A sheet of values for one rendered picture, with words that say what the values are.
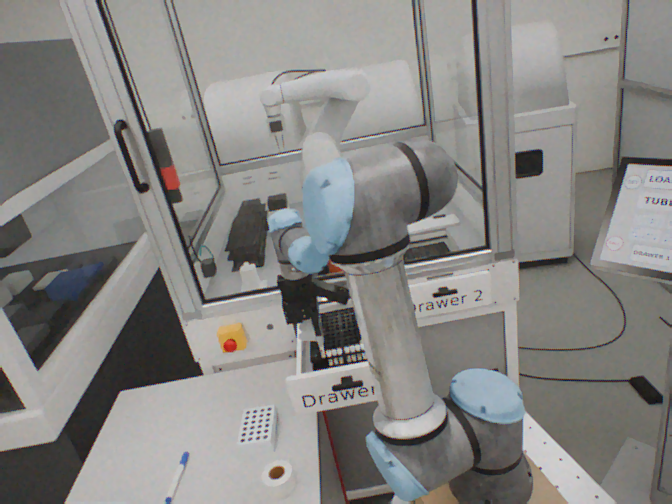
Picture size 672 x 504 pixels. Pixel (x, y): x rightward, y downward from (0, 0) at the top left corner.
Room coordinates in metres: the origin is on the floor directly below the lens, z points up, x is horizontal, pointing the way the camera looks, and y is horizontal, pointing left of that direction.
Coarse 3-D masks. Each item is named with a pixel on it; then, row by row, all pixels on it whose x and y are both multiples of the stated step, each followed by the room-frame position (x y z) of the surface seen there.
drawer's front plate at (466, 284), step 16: (480, 272) 1.27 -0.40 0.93; (416, 288) 1.26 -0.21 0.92; (432, 288) 1.26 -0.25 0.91; (448, 288) 1.26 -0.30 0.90; (464, 288) 1.26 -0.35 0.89; (480, 288) 1.26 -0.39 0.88; (416, 304) 1.26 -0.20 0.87; (448, 304) 1.26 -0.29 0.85; (464, 304) 1.26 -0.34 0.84; (480, 304) 1.26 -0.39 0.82
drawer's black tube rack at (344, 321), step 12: (324, 312) 1.27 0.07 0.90; (336, 312) 1.26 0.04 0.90; (348, 312) 1.24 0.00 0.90; (324, 324) 1.20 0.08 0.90; (336, 324) 1.19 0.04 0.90; (348, 324) 1.22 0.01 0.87; (324, 336) 1.15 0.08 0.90; (336, 336) 1.13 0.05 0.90; (348, 336) 1.12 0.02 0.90; (360, 336) 1.11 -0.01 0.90; (312, 348) 1.10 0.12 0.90; (324, 348) 1.10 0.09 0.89; (336, 348) 1.08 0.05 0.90; (324, 360) 1.08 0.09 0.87; (360, 360) 1.04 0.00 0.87
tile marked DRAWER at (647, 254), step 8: (632, 248) 1.09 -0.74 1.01; (640, 248) 1.08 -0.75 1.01; (648, 248) 1.07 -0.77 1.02; (656, 248) 1.06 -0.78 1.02; (664, 248) 1.04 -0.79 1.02; (632, 256) 1.08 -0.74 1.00; (640, 256) 1.07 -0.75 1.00; (648, 256) 1.05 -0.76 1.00; (656, 256) 1.04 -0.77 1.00; (664, 256) 1.03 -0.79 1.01; (656, 264) 1.03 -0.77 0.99; (664, 264) 1.02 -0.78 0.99
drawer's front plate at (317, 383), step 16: (336, 368) 0.96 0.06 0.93; (352, 368) 0.95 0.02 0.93; (368, 368) 0.94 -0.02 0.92; (288, 384) 0.95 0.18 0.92; (304, 384) 0.95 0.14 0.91; (320, 384) 0.95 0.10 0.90; (336, 384) 0.95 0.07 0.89; (368, 384) 0.94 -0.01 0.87; (352, 400) 0.95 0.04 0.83; (368, 400) 0.94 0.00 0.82
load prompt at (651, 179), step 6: (648, 174) 1.18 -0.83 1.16; (654, 174) 1.17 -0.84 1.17; (660, 174) 1.16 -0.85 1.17; (666, 174) 1.16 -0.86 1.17; (648, 180) 1.17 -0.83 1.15; (654, 180) 1.16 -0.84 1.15; (660, 180) 1.16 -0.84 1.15; (666, 180) 1.15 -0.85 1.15; (642, 186) 1.17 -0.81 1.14; (648, 186) 1.16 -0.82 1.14; (654, 186) 1.16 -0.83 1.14; (660, 186) 1.15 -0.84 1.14; (666, 186) 1.14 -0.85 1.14
